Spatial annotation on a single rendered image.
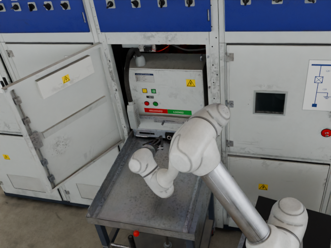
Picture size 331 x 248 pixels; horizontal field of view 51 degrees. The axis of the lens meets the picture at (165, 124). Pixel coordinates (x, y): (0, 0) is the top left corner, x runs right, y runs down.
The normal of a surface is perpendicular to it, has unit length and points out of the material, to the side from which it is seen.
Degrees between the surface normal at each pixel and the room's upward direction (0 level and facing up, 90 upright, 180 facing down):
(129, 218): 0
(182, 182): 0
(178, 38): 90
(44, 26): 90
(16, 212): 0
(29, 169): 90
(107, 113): 90
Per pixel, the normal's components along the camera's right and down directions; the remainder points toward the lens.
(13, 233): -0.11, -0.80
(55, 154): 0.73, 0.33
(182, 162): -0.56, 0.49
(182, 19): -0.26, 0.59
